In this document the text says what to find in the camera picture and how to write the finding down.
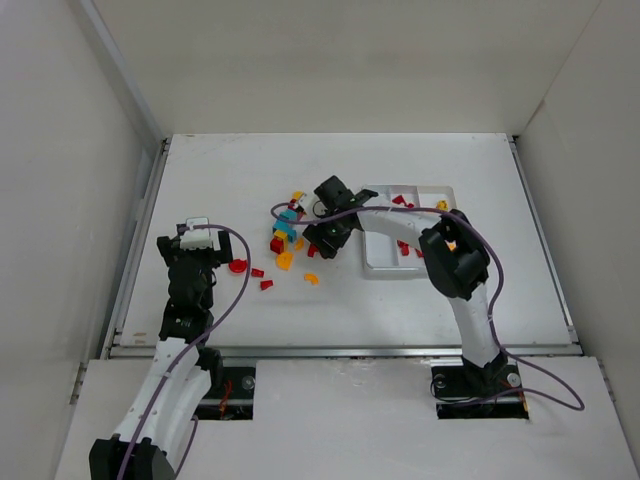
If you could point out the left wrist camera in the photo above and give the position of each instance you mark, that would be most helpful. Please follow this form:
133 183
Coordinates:
196 235

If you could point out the orange arch lego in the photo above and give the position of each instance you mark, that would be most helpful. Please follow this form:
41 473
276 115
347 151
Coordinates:
311 278

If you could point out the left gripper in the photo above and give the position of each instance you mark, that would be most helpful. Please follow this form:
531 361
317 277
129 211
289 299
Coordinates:
167 245

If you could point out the red cross lego piece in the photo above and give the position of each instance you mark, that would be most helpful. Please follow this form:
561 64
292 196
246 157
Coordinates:
312 251

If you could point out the white divided tray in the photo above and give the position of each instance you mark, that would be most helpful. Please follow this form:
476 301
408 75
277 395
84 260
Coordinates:
385 257

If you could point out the large teal lego assembly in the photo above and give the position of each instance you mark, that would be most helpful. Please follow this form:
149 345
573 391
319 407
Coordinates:
284 223

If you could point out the red round lego piece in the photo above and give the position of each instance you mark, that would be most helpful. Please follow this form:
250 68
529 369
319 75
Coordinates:
238 266

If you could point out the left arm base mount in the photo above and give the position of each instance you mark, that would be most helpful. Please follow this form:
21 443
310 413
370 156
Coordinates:
231 395

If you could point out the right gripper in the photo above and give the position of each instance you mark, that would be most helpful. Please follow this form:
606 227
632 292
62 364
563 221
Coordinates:
320 240

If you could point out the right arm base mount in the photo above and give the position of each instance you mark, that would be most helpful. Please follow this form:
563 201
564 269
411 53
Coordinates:
457 398

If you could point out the red curved lego brick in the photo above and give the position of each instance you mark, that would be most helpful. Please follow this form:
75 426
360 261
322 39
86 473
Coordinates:
278 245

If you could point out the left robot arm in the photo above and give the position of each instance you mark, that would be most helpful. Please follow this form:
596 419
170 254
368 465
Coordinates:
147 443

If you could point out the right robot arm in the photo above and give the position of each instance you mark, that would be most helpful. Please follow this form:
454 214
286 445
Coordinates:
456 261

